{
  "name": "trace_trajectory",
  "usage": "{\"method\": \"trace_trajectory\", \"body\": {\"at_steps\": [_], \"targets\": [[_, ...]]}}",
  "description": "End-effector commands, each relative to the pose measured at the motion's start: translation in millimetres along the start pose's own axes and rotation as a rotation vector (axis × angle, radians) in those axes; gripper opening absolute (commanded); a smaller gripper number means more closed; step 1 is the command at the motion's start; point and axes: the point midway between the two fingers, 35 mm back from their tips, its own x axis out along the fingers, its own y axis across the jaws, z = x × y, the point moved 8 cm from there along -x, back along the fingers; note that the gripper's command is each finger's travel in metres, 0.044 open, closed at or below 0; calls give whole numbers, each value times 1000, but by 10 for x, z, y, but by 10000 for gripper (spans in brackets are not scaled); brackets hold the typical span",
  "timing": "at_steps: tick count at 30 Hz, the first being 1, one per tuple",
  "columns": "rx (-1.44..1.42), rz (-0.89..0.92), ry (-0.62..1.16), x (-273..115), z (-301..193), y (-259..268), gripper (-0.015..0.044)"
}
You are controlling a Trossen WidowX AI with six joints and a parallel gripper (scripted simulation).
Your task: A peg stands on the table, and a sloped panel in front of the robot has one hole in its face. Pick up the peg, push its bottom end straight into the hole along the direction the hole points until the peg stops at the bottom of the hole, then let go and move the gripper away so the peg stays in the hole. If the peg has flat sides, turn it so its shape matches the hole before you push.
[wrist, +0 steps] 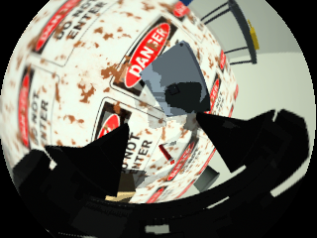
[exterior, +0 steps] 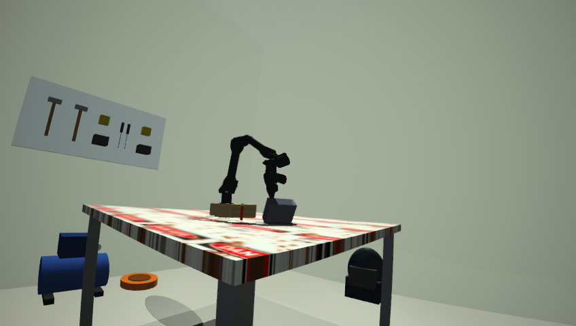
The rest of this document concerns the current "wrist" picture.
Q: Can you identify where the grey square panel with hole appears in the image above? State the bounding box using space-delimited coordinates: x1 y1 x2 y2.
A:
139 40 211 118

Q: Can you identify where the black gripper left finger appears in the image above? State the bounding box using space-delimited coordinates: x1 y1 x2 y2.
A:
44 122 131 197

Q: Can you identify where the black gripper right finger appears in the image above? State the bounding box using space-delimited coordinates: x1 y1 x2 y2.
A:
197 110 274 174

